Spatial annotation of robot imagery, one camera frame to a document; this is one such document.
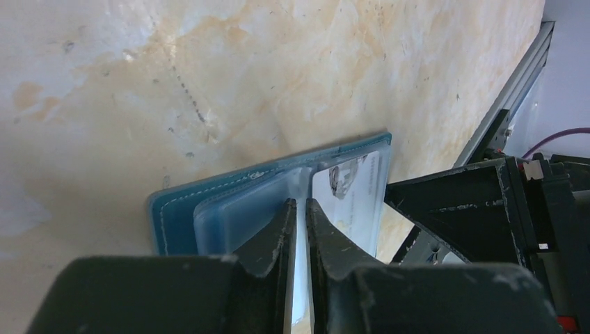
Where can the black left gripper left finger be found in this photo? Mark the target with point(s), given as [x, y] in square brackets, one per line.
[248, 291]

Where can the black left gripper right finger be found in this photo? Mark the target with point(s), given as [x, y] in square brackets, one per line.
[353, 292]

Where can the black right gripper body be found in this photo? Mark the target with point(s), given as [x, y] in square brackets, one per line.
[556, 192]

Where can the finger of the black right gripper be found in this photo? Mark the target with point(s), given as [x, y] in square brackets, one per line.
[478, 211]

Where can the blue card holder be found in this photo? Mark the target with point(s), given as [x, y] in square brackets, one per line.
[219, 214]

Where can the silver VIP credit card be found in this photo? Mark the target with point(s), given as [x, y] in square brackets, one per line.
[350, 191]

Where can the aluminium frame rail front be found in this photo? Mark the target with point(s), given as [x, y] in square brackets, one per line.
[491, 134]

